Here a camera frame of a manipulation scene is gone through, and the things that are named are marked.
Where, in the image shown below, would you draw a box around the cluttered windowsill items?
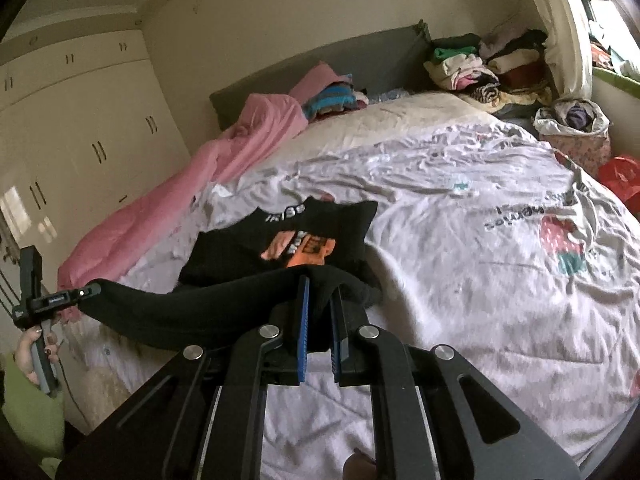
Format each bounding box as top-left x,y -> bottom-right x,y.
589,35 -> 639,81

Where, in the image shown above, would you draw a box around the pile of folded clothes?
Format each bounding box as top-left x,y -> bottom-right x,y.
423,27 -> 553,117

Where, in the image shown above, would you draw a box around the grey upholstered headboard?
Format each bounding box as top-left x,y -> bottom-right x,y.
209,21 -> 431,130

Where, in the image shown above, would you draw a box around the red plastic bag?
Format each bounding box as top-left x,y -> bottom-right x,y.
598,155 -> 640,218

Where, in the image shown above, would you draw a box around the green sleeve forearm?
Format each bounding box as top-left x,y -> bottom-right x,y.
1,353 -> 65,479

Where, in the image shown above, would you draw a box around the striped blue folded clothes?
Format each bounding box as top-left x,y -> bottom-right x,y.
303,82 -> 369,122

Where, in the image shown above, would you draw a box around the floral bag with clothes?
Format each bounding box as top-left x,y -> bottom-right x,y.
533,99 -> 612,178

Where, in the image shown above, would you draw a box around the pink fleece blanket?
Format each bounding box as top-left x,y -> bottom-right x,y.
58,62 -> 352,290

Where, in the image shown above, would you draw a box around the window with grille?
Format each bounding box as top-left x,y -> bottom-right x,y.
580,0 -> 639,61

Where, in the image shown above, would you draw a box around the cream built-in wardrobe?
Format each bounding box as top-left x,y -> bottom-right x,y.
1,28 -> 190,292

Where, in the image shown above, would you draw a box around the black sweater with orange print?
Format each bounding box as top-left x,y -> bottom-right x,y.
79,197 -> 382,351

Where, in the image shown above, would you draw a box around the person's left hand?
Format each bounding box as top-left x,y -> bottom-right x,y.
14,325 -> 60,386

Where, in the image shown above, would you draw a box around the white strawberry bear duvet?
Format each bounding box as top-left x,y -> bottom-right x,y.
69,121 -> 640,480

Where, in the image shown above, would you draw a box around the cream curtain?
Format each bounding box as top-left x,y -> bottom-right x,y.
533,0 -> 592,100

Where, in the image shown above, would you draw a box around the beige bed sheet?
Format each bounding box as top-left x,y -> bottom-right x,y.
257,91 -> 498,169

